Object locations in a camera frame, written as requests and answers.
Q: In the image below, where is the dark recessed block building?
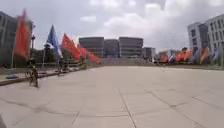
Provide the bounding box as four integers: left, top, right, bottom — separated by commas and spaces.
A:
103, 38, 120, 59

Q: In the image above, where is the brownish sloped bank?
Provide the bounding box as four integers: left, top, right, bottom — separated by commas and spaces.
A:
99, 57, 158, 67

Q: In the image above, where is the grey block building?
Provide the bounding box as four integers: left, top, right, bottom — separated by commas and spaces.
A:
78, 36, 105, 59
118, 36, 144, 59

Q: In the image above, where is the small dark building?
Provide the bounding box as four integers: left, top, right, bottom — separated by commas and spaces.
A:
142, 46, 157, 60

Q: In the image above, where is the grey concrete slab plaza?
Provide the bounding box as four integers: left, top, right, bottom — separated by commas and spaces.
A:
0, 65, 224, 128

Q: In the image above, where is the bicycle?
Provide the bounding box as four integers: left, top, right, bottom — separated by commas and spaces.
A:
55, 58, 72, 76

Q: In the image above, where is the row of dark trees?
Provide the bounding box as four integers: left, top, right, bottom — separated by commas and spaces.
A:
32, 43, 63, 65

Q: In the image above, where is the person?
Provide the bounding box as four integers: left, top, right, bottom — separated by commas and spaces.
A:
27, 58, 40, 89

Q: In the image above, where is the whitish building with dark windows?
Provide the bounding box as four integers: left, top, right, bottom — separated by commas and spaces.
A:
186, 21, 210, 56

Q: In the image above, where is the row of flagpoles with flags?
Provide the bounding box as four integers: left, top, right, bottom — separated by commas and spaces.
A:
5, 9, 103, 80

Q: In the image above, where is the low dark kerb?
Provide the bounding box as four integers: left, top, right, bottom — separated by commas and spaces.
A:
0, 67, 90, 87

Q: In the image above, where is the large grey building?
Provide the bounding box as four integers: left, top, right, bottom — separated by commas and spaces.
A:
0, 11, 35, 68

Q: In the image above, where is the pale building with window grid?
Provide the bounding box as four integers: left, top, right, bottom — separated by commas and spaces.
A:
204, 13, 224, 54

